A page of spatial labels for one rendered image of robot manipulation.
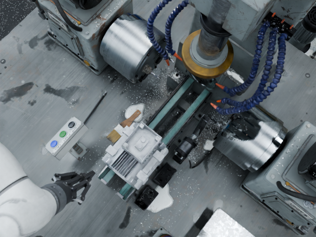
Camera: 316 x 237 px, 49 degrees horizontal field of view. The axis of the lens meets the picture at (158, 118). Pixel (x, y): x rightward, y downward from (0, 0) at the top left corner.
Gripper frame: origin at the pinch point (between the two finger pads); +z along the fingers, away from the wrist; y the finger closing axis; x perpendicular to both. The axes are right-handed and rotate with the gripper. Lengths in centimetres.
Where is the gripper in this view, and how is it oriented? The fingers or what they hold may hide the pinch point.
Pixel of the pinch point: (87, 177)
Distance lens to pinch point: 124.8
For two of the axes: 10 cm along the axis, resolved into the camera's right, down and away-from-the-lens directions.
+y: -7.6, -6.3, 1.4
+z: 2.8, -1.3, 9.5
